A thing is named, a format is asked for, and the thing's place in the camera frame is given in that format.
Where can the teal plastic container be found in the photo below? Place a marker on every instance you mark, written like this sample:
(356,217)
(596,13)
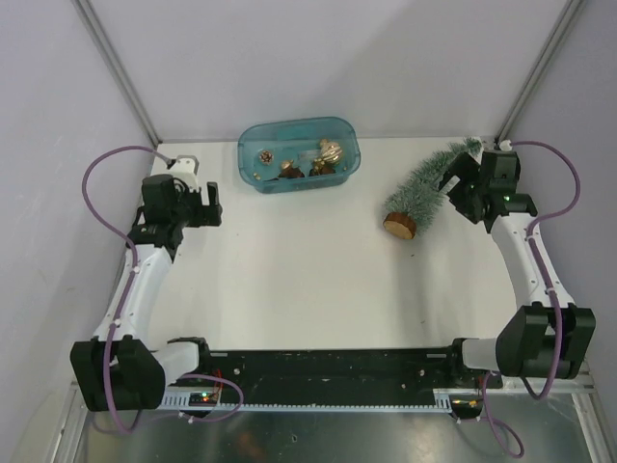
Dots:
(298,141)

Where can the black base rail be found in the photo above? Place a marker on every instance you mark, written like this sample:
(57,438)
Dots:
(353,379)

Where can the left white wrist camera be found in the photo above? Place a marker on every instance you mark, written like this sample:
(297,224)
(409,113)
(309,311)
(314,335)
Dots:
(185,168)

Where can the small frosted christmas tree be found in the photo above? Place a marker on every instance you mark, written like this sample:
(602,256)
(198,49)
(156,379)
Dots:
(411,209)

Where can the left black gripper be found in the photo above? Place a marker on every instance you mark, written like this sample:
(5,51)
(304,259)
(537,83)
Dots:
(206,215)

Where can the aluminium corner post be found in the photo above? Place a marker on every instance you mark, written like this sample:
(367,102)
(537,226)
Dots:
(558,35)
(110,56)

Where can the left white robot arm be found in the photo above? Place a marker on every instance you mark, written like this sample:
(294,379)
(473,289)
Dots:
(116,369)

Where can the small pine cone ornament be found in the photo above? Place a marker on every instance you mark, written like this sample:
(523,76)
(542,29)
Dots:
(266,157)

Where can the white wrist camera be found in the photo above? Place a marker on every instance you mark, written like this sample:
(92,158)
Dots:
(505,145)
(185,168)

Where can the gold striped bauble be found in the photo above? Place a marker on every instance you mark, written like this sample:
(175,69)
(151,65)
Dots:
(331,152)

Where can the left aluminium corner post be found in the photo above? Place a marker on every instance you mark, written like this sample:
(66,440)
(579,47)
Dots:
(110,56)

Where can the right aluminium corner post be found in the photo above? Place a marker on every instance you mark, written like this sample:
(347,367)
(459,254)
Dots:
(558,35)

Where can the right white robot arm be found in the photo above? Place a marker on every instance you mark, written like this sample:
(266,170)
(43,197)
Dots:
(549,334)

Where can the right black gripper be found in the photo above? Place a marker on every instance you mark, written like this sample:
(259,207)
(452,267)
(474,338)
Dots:
(465,168)

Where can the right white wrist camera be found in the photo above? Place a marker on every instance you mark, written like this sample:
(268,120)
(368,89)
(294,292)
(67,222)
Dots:
(505,145)

